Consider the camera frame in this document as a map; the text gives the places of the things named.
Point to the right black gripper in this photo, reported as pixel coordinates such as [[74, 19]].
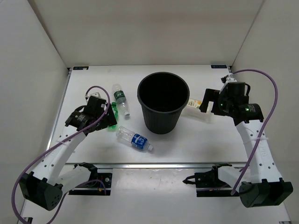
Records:
[[212, 95]]

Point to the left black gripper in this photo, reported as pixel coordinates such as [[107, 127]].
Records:
[[109, 120]]

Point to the white bottle orange label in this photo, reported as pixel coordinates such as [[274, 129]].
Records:
[[192, 111]]

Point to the green plastic bottle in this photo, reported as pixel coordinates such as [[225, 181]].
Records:
[[115, 111]]

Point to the clear bottle blue label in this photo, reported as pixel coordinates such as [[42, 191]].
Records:
[[133, 140]]

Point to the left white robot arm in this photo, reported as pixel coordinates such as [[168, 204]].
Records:
[[45, 185]]

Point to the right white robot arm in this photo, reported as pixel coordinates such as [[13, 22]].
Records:
[[260, 183]]

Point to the black plastic waste bin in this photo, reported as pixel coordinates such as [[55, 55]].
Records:
[[162, 96]]

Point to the clear bottle green label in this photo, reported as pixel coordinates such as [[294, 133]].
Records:
[[121, 100]]

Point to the right table corner label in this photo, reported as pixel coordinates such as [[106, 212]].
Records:
[[218, 66]]

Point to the table corner label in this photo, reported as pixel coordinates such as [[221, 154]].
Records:
[[218, 66], [80, 68]]

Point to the left table corner label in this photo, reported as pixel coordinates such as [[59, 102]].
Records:
[[80, 68]]

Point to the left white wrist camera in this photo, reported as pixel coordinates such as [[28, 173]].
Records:
[[96, 94]]

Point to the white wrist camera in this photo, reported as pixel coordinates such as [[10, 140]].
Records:
[[228, 78], [96, 94]]

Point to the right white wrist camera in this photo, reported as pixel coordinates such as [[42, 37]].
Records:
[[228, 78]]

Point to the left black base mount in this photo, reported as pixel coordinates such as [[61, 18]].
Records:
[[99, 185]]

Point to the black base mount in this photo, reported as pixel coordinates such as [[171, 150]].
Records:
[[208, 184], [99, 185]]

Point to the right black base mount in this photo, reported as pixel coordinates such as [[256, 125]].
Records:
[[208, 184]]

